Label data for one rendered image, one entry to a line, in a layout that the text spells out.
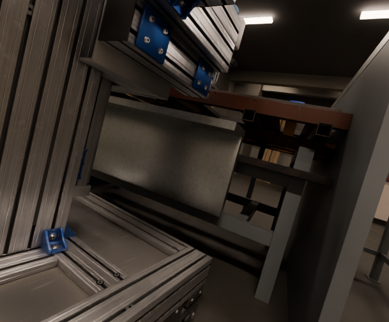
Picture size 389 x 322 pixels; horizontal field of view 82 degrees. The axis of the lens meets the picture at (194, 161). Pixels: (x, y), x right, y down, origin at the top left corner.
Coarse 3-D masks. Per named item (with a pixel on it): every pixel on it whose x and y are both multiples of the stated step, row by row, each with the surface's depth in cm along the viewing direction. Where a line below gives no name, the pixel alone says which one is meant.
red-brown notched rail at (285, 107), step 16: (176, 96) 109; (208, 96) 103; (224, 96) 100; (240, 96) 97; (256, 112) 94; (272, 112) 92; (288, 112) 90; (304, 112) 88; (320, 112) 86; (336, 112) 84; (336, 128) 85
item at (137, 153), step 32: (128, 128) 113; (160, 128) 107; (192, 128) 101; (96, 160) 120; (128, 160) 113; (160, 160) 106; (192, 160) 100; (224, 160) 95; (160, 192) 105; (192, 192) 99; (224, 192) 94
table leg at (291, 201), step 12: (312, 156) 91; (300, 168) 92; (300, 180) 92; (288, 192) 93; (300, 192) 92; (288, 204) 93; (288, 216) 93; (276, 228) 95; (288, 228) 93; (276, 240) 94; (276, 252) 94; (264, 264) 96; (276, 264) 94; (264, 276) 96; (276, 276) 94; (264, 288) 95; (264, 300) 95
